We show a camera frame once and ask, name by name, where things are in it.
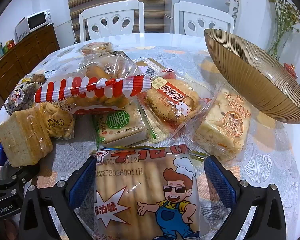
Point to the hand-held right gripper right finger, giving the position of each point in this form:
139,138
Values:
218,180

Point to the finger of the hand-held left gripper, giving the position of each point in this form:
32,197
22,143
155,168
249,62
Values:
20,176

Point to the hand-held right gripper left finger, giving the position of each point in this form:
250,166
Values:
83,180

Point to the orange label egg crisp packet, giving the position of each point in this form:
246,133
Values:
222,127

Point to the cartoon chef finger biscuit packet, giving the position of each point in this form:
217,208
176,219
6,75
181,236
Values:
145,187

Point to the yellow crispy snack packet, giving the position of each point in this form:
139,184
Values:
57,122

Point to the green label cracker packet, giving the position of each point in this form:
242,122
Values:
120,127

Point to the red label floss cake packet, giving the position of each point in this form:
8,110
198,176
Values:
170,97

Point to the toast bread slices packet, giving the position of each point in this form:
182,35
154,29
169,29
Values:
22,137

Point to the scallop patterned tablecloth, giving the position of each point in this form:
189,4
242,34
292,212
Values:
265,167

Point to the grey patterned snack packet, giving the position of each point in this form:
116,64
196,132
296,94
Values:
30,91
15,100

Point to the small brown snack packet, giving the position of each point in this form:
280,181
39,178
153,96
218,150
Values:
33,78

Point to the red striped clear snack bag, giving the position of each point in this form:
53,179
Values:
102,65

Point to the small red snack packet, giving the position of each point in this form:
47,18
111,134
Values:
168,73

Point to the brown wooden cabinet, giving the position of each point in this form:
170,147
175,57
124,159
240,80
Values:
20,55

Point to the green box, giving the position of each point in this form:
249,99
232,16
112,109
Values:
1,48

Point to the red hanging ornament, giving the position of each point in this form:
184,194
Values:
291,71

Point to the orange box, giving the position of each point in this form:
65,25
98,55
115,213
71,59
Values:
10,45

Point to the round cake packet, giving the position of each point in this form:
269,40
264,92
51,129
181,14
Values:
97,48

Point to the white microwave oven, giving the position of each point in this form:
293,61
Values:
35,20

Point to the white dining chair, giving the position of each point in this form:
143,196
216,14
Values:
110,17
202,17

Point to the white carved rack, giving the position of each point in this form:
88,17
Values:
233,5

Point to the dried flower bunch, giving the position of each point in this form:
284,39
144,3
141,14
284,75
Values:
285,12

